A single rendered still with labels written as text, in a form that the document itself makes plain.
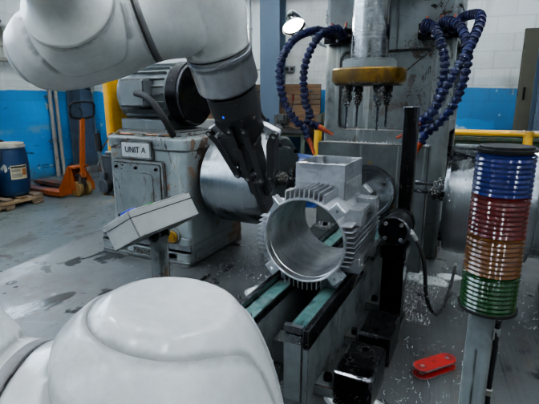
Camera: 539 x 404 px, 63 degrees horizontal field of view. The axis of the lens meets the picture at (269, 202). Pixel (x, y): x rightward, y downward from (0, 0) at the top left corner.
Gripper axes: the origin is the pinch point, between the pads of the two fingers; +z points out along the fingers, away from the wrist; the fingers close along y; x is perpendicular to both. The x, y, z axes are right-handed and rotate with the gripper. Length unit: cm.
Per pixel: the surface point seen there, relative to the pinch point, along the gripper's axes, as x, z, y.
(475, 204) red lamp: 10.0, -11.4, -33.6
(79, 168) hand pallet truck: -243, 226, 431
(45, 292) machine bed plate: 16, 26, 60
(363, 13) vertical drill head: -53, -10, -5
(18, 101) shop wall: -318, 173, 590
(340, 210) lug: -2.1, 4.2, -12.9
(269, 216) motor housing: -0.7, 6.6, 0.7
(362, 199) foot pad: -13.4, 11.7, -13.1
